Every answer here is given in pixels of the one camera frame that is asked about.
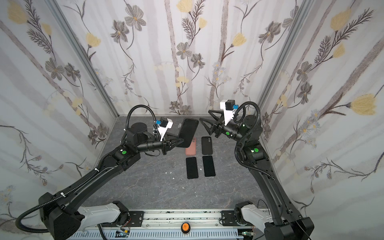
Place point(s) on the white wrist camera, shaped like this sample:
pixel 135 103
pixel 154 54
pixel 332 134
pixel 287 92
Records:
pixel 162 125
pixel 229 108

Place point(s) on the phone with pink case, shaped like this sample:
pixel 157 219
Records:
pixel 192 168

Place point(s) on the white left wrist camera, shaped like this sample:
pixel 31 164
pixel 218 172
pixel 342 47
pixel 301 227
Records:
pixel 162 125

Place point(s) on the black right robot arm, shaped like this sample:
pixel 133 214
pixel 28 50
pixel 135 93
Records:
pixel 283 221

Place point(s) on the black phone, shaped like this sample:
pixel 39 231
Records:
pixel 187 132
pixel 209 168

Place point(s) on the pink phone case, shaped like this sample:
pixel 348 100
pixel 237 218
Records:
pixel 192 149

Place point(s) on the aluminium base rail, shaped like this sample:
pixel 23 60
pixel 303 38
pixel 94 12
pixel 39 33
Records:
pixel 197 224

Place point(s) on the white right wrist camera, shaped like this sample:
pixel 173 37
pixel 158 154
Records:
pixel 229 108

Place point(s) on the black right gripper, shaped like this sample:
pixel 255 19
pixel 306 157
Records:
pixel 218 128

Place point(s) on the orange emergency stop button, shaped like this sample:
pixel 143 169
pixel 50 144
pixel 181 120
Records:
pixel 186 228

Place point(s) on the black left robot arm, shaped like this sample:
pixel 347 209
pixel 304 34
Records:
pixel 64 216

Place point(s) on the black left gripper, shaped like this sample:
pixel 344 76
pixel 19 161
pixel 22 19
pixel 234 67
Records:
pixel 165 145

